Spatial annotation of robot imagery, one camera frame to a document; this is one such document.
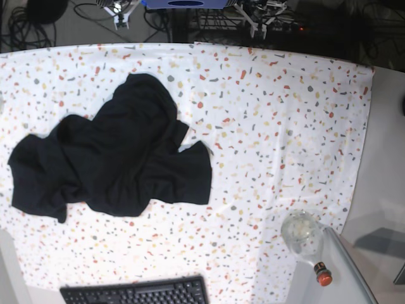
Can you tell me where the terrazzo pattern tablecloth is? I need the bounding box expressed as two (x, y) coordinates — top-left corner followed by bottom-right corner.
(1, 44), (374, 303)

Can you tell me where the blue box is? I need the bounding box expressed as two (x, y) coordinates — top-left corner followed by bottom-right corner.
(141, 0), (238, 10)

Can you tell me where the clear bottle orange cap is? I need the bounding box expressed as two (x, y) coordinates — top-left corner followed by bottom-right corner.
(281, 210), (333, 287)

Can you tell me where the black wire rack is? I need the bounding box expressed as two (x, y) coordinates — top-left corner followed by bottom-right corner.
(189, 6), (249, 30)

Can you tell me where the black computer keyboard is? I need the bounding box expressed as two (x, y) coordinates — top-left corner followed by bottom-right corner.
(59, 276), (209, 304)

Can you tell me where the black power strip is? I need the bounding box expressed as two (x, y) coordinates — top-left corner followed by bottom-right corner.
(268, 20), (306, 33)

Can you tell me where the black t-shirt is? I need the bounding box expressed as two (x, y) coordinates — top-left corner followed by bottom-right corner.
(8, 73), (212, 223)

